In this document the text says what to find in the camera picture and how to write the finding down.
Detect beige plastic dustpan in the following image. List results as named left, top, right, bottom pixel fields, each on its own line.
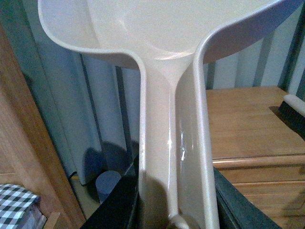
left=38, top=0, right=301, bottom=229

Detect black white checkered bedsheet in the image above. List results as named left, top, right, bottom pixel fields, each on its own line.
left=0, top=184, right=40, bottom=229

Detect wooden nightstand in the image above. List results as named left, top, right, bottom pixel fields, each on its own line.
left=207, top=86, right=305, bottom=229

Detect wooden bed headboard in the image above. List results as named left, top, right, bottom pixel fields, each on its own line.
left=0, top=31, right=85, bottom=229

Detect beige hand brush black bristles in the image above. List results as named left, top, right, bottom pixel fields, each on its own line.
left=278, top=94, right=305, bottom=139

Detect grey cylindrical bin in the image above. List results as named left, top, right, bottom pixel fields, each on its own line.
left=95, top=170, right=121, bottom=204

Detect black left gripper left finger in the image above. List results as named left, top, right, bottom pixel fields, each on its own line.
left=81, top=156, right=139, bottom=229

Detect grey curtain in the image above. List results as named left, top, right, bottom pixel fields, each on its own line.
left=0, top=0, right=305, bottom=184

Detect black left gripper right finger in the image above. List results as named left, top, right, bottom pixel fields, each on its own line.
left=213, top=168, right=280, bottom=229

